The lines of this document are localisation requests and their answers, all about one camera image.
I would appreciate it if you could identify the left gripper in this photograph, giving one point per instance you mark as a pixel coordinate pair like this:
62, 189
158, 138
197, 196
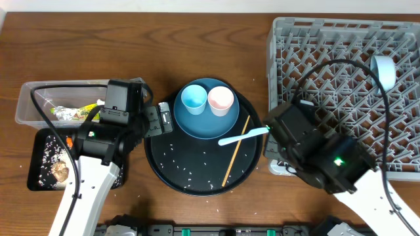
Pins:
161, 126

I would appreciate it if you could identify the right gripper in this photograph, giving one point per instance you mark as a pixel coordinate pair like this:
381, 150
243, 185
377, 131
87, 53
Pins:
270, 150

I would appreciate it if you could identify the white tissue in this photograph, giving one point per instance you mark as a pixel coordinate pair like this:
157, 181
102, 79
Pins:
100, 102

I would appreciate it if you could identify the white plastic knife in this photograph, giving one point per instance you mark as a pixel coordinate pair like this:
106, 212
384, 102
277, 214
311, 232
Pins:
253, 132

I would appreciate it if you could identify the green snack wrapper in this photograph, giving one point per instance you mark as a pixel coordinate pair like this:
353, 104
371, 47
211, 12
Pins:
72, 114

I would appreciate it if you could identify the light blue cup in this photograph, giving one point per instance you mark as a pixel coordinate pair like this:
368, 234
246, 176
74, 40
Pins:
194, 98

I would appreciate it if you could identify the orange carrot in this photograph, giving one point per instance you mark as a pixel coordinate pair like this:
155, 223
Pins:
69, 142

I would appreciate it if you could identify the dried brown mushroom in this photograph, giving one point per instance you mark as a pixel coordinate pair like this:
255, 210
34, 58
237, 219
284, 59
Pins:
60, 171

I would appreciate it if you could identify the light blue rice bowl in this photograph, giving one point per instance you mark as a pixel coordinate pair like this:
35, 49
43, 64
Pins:
385, 70

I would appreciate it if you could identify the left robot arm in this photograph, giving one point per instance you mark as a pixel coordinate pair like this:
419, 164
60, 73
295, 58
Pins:
100, 148

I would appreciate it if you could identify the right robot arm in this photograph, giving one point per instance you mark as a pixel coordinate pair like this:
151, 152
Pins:
341, 167

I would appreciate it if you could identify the grey dishwasher rack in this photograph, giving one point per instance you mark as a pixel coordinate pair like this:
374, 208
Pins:
345, 97

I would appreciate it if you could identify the clear plastic bin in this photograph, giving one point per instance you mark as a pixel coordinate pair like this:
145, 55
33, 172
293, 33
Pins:
50, 94

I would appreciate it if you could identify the wooden chopstick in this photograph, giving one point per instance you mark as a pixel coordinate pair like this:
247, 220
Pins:
235, 153

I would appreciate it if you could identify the pink cup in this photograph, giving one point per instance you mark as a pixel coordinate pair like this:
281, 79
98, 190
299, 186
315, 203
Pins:
220, 100

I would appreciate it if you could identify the dark blue plate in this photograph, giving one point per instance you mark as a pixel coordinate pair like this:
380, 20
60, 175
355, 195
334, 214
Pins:
205, 125

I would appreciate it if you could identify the black rectangular tray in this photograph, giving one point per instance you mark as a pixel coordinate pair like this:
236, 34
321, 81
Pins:
35, 162

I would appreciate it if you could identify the round black serving tray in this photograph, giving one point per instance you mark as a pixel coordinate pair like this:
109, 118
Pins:
198, 167

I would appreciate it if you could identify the spilled white rice pile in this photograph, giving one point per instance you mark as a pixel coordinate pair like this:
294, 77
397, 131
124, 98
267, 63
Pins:
52, 153

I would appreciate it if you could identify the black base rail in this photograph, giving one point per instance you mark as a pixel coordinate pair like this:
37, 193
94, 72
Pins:
169, 230

